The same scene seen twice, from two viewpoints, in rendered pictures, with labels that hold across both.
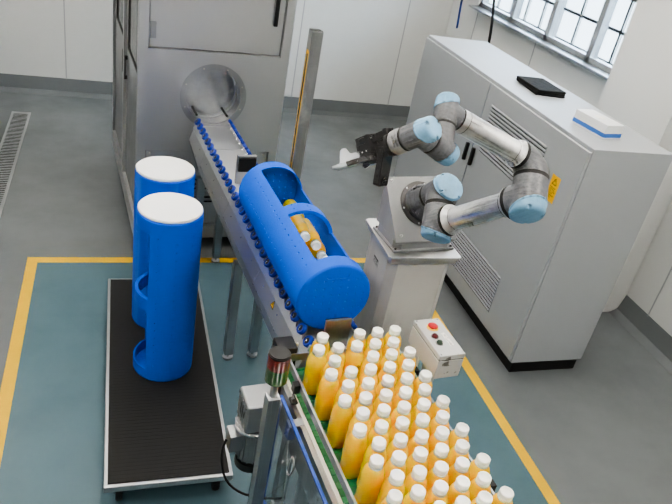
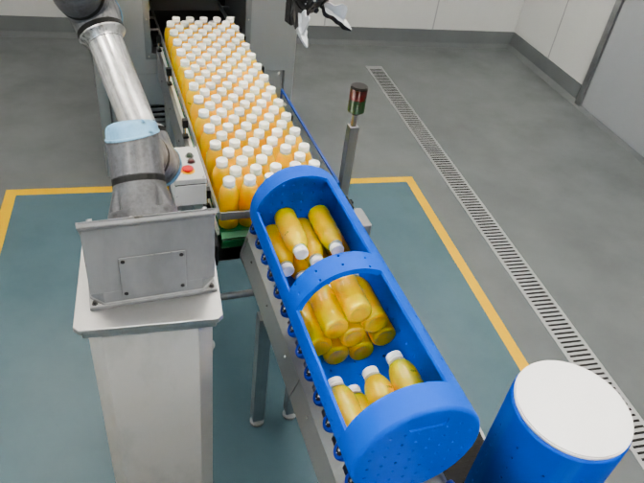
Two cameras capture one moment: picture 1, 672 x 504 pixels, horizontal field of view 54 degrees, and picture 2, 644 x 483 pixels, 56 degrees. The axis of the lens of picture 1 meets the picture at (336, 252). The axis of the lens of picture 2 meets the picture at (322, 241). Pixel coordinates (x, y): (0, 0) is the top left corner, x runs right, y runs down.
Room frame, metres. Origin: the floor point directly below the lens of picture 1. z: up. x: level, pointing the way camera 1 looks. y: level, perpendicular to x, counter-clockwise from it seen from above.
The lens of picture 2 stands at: (3.49, 0.15, 2.15)
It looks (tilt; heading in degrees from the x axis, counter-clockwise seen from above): 38 degrees down; 183
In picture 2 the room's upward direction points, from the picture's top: 8 degrees clockwise
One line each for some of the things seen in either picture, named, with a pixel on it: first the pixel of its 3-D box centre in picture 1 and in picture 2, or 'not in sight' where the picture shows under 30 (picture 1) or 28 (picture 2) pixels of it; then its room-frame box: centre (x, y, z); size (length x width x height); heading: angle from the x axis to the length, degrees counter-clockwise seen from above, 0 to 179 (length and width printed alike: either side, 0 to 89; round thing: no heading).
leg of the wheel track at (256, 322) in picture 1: (258, 309); not in sight; (2.91, 0.35, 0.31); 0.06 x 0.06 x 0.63; 26
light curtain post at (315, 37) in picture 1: (293, 183); not in sight; (3.42, 0.31, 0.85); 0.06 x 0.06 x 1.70; 26
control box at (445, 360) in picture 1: (435, 347); (186, 174); (1.88, -0.41, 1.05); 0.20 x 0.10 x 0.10; 26
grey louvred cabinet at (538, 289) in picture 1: (493, 186); not in sight; (4.28, -0.97, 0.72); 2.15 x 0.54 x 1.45; 21
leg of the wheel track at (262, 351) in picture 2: not in sight; (260, 372); (2.03, -0.09, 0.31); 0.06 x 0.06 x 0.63; 26
